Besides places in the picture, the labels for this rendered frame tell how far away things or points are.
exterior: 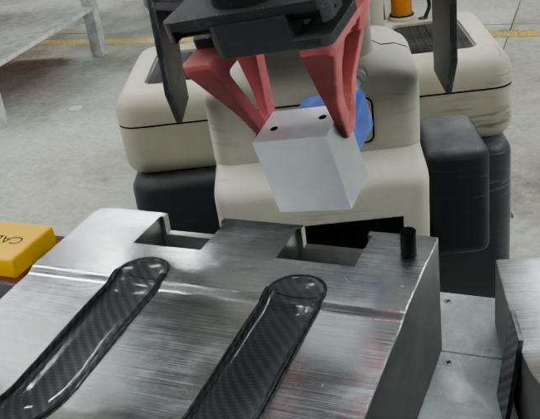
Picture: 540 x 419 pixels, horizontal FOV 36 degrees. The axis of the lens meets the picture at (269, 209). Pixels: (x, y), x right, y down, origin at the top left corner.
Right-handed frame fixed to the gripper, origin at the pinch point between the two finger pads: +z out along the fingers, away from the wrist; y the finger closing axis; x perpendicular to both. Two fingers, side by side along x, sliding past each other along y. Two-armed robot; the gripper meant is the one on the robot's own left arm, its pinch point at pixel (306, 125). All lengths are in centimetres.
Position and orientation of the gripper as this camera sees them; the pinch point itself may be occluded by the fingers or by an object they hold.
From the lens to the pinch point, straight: 51.9
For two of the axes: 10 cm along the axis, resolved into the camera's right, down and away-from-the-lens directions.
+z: 3.1, 8.0, 5.2
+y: 8.8, -0.3, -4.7
